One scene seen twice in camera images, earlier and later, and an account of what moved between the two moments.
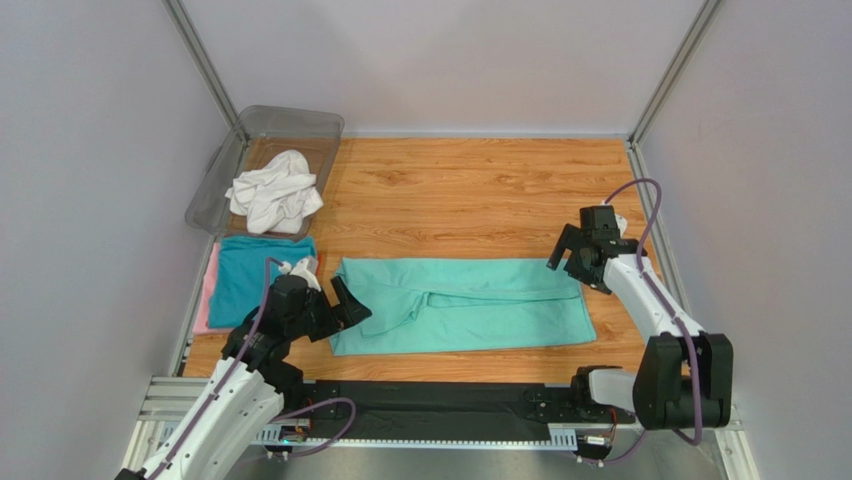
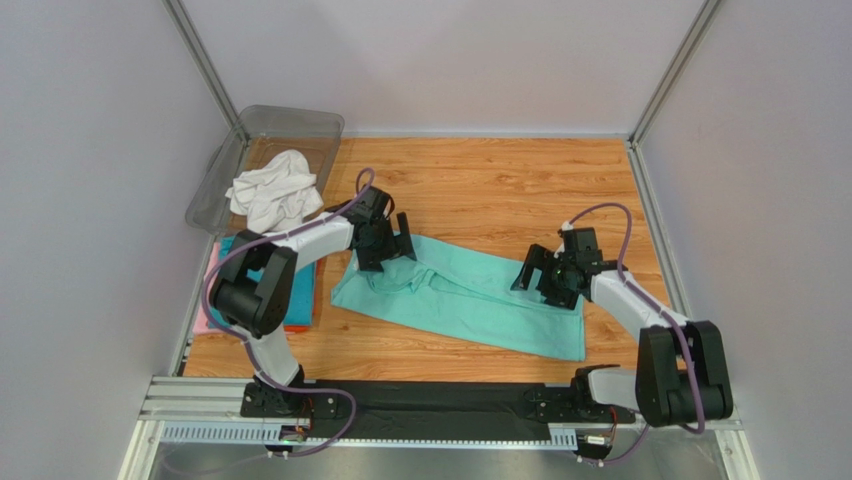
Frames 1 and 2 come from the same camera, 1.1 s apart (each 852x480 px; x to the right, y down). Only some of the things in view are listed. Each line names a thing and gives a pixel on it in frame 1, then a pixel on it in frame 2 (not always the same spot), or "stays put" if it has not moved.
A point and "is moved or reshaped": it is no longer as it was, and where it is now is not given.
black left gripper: x=350 y=310 → x=372 y=260
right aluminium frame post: x=705 y=17 stays put
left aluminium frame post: x=183 y=22 stays put
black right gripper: x=579 y=257 → x=541 y=277
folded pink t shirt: x=201 y=322 stays put
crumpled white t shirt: x=277 y=197 stays put
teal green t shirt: x=420 y=304 is moved or reshaped
